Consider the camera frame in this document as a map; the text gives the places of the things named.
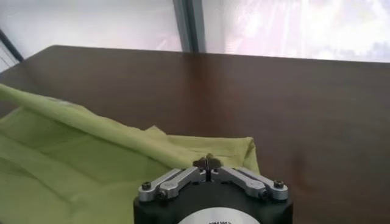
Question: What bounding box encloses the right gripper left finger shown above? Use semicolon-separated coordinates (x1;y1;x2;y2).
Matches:
138;158;208;202

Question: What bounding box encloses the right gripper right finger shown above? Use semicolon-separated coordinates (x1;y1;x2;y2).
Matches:
207;153;289;201

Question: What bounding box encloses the lime green t-shirt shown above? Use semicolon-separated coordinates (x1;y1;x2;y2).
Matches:
0;83;260;224

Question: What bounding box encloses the grey vertical window mullion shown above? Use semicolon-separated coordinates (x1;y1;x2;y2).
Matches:
172;0;207;53

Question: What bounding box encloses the slanted dark window frame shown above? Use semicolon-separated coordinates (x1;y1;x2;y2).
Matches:
0;29;24;73

